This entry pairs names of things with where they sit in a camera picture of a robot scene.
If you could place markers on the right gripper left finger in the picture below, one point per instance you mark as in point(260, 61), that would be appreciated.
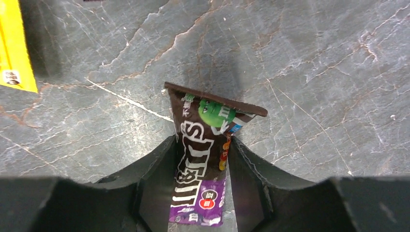
point(135, 199)

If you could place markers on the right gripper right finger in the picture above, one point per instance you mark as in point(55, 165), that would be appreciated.
point(269, 199)

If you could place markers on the purple m&m bag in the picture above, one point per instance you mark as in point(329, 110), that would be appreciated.
point(204, 124)

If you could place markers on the yellow m&m bag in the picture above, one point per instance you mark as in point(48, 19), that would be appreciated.
point(15, 66)

